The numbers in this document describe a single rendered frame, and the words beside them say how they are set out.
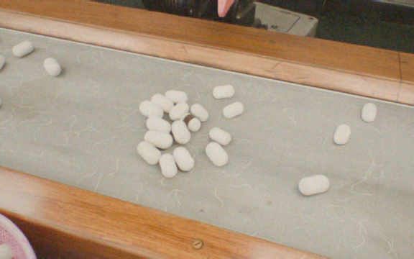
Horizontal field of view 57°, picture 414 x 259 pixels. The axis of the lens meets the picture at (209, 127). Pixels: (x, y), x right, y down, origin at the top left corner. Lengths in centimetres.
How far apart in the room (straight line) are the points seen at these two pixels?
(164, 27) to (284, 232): 43
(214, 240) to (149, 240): 6
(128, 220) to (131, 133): 16
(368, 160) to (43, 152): 42
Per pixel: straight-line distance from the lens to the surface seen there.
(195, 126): 52
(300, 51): 67
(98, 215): 42
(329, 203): 47
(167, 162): 46
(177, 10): 88
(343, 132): 53
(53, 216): 44
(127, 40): 70
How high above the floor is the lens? 110
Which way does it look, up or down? 43 degrees down
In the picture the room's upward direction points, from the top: 1 degrees clockwise
